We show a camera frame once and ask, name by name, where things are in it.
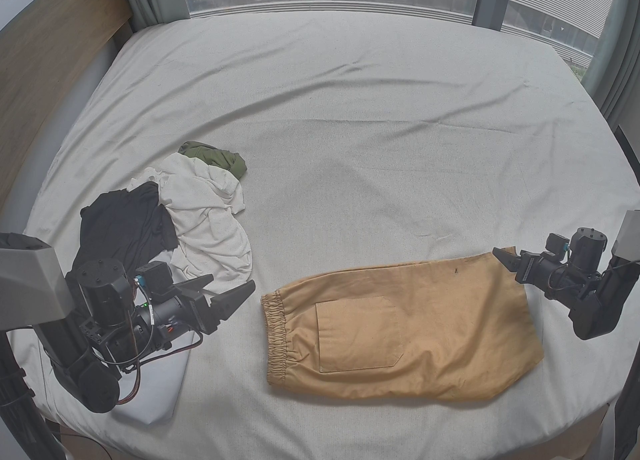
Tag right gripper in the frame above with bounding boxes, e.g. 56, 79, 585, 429
492, 246, 571, 294

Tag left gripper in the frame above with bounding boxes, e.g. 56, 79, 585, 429
147, 273, 257, 345

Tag tan shorts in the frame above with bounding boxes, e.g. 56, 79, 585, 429
261, 246, 545, 403

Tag bed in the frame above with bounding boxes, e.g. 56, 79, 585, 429
0, 0, 640, 460

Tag white garment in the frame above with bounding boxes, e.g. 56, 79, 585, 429
126, 152, 253, 296

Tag pale grey garment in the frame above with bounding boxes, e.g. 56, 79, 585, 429
112, 248, 193, 426

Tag black garment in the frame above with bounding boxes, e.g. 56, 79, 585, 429
80, 181, 178, 274

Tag olive green garment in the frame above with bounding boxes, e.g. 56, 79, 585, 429
178, 141, 248, 181

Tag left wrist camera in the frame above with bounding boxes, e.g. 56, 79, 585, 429
134, 261, 174, 301

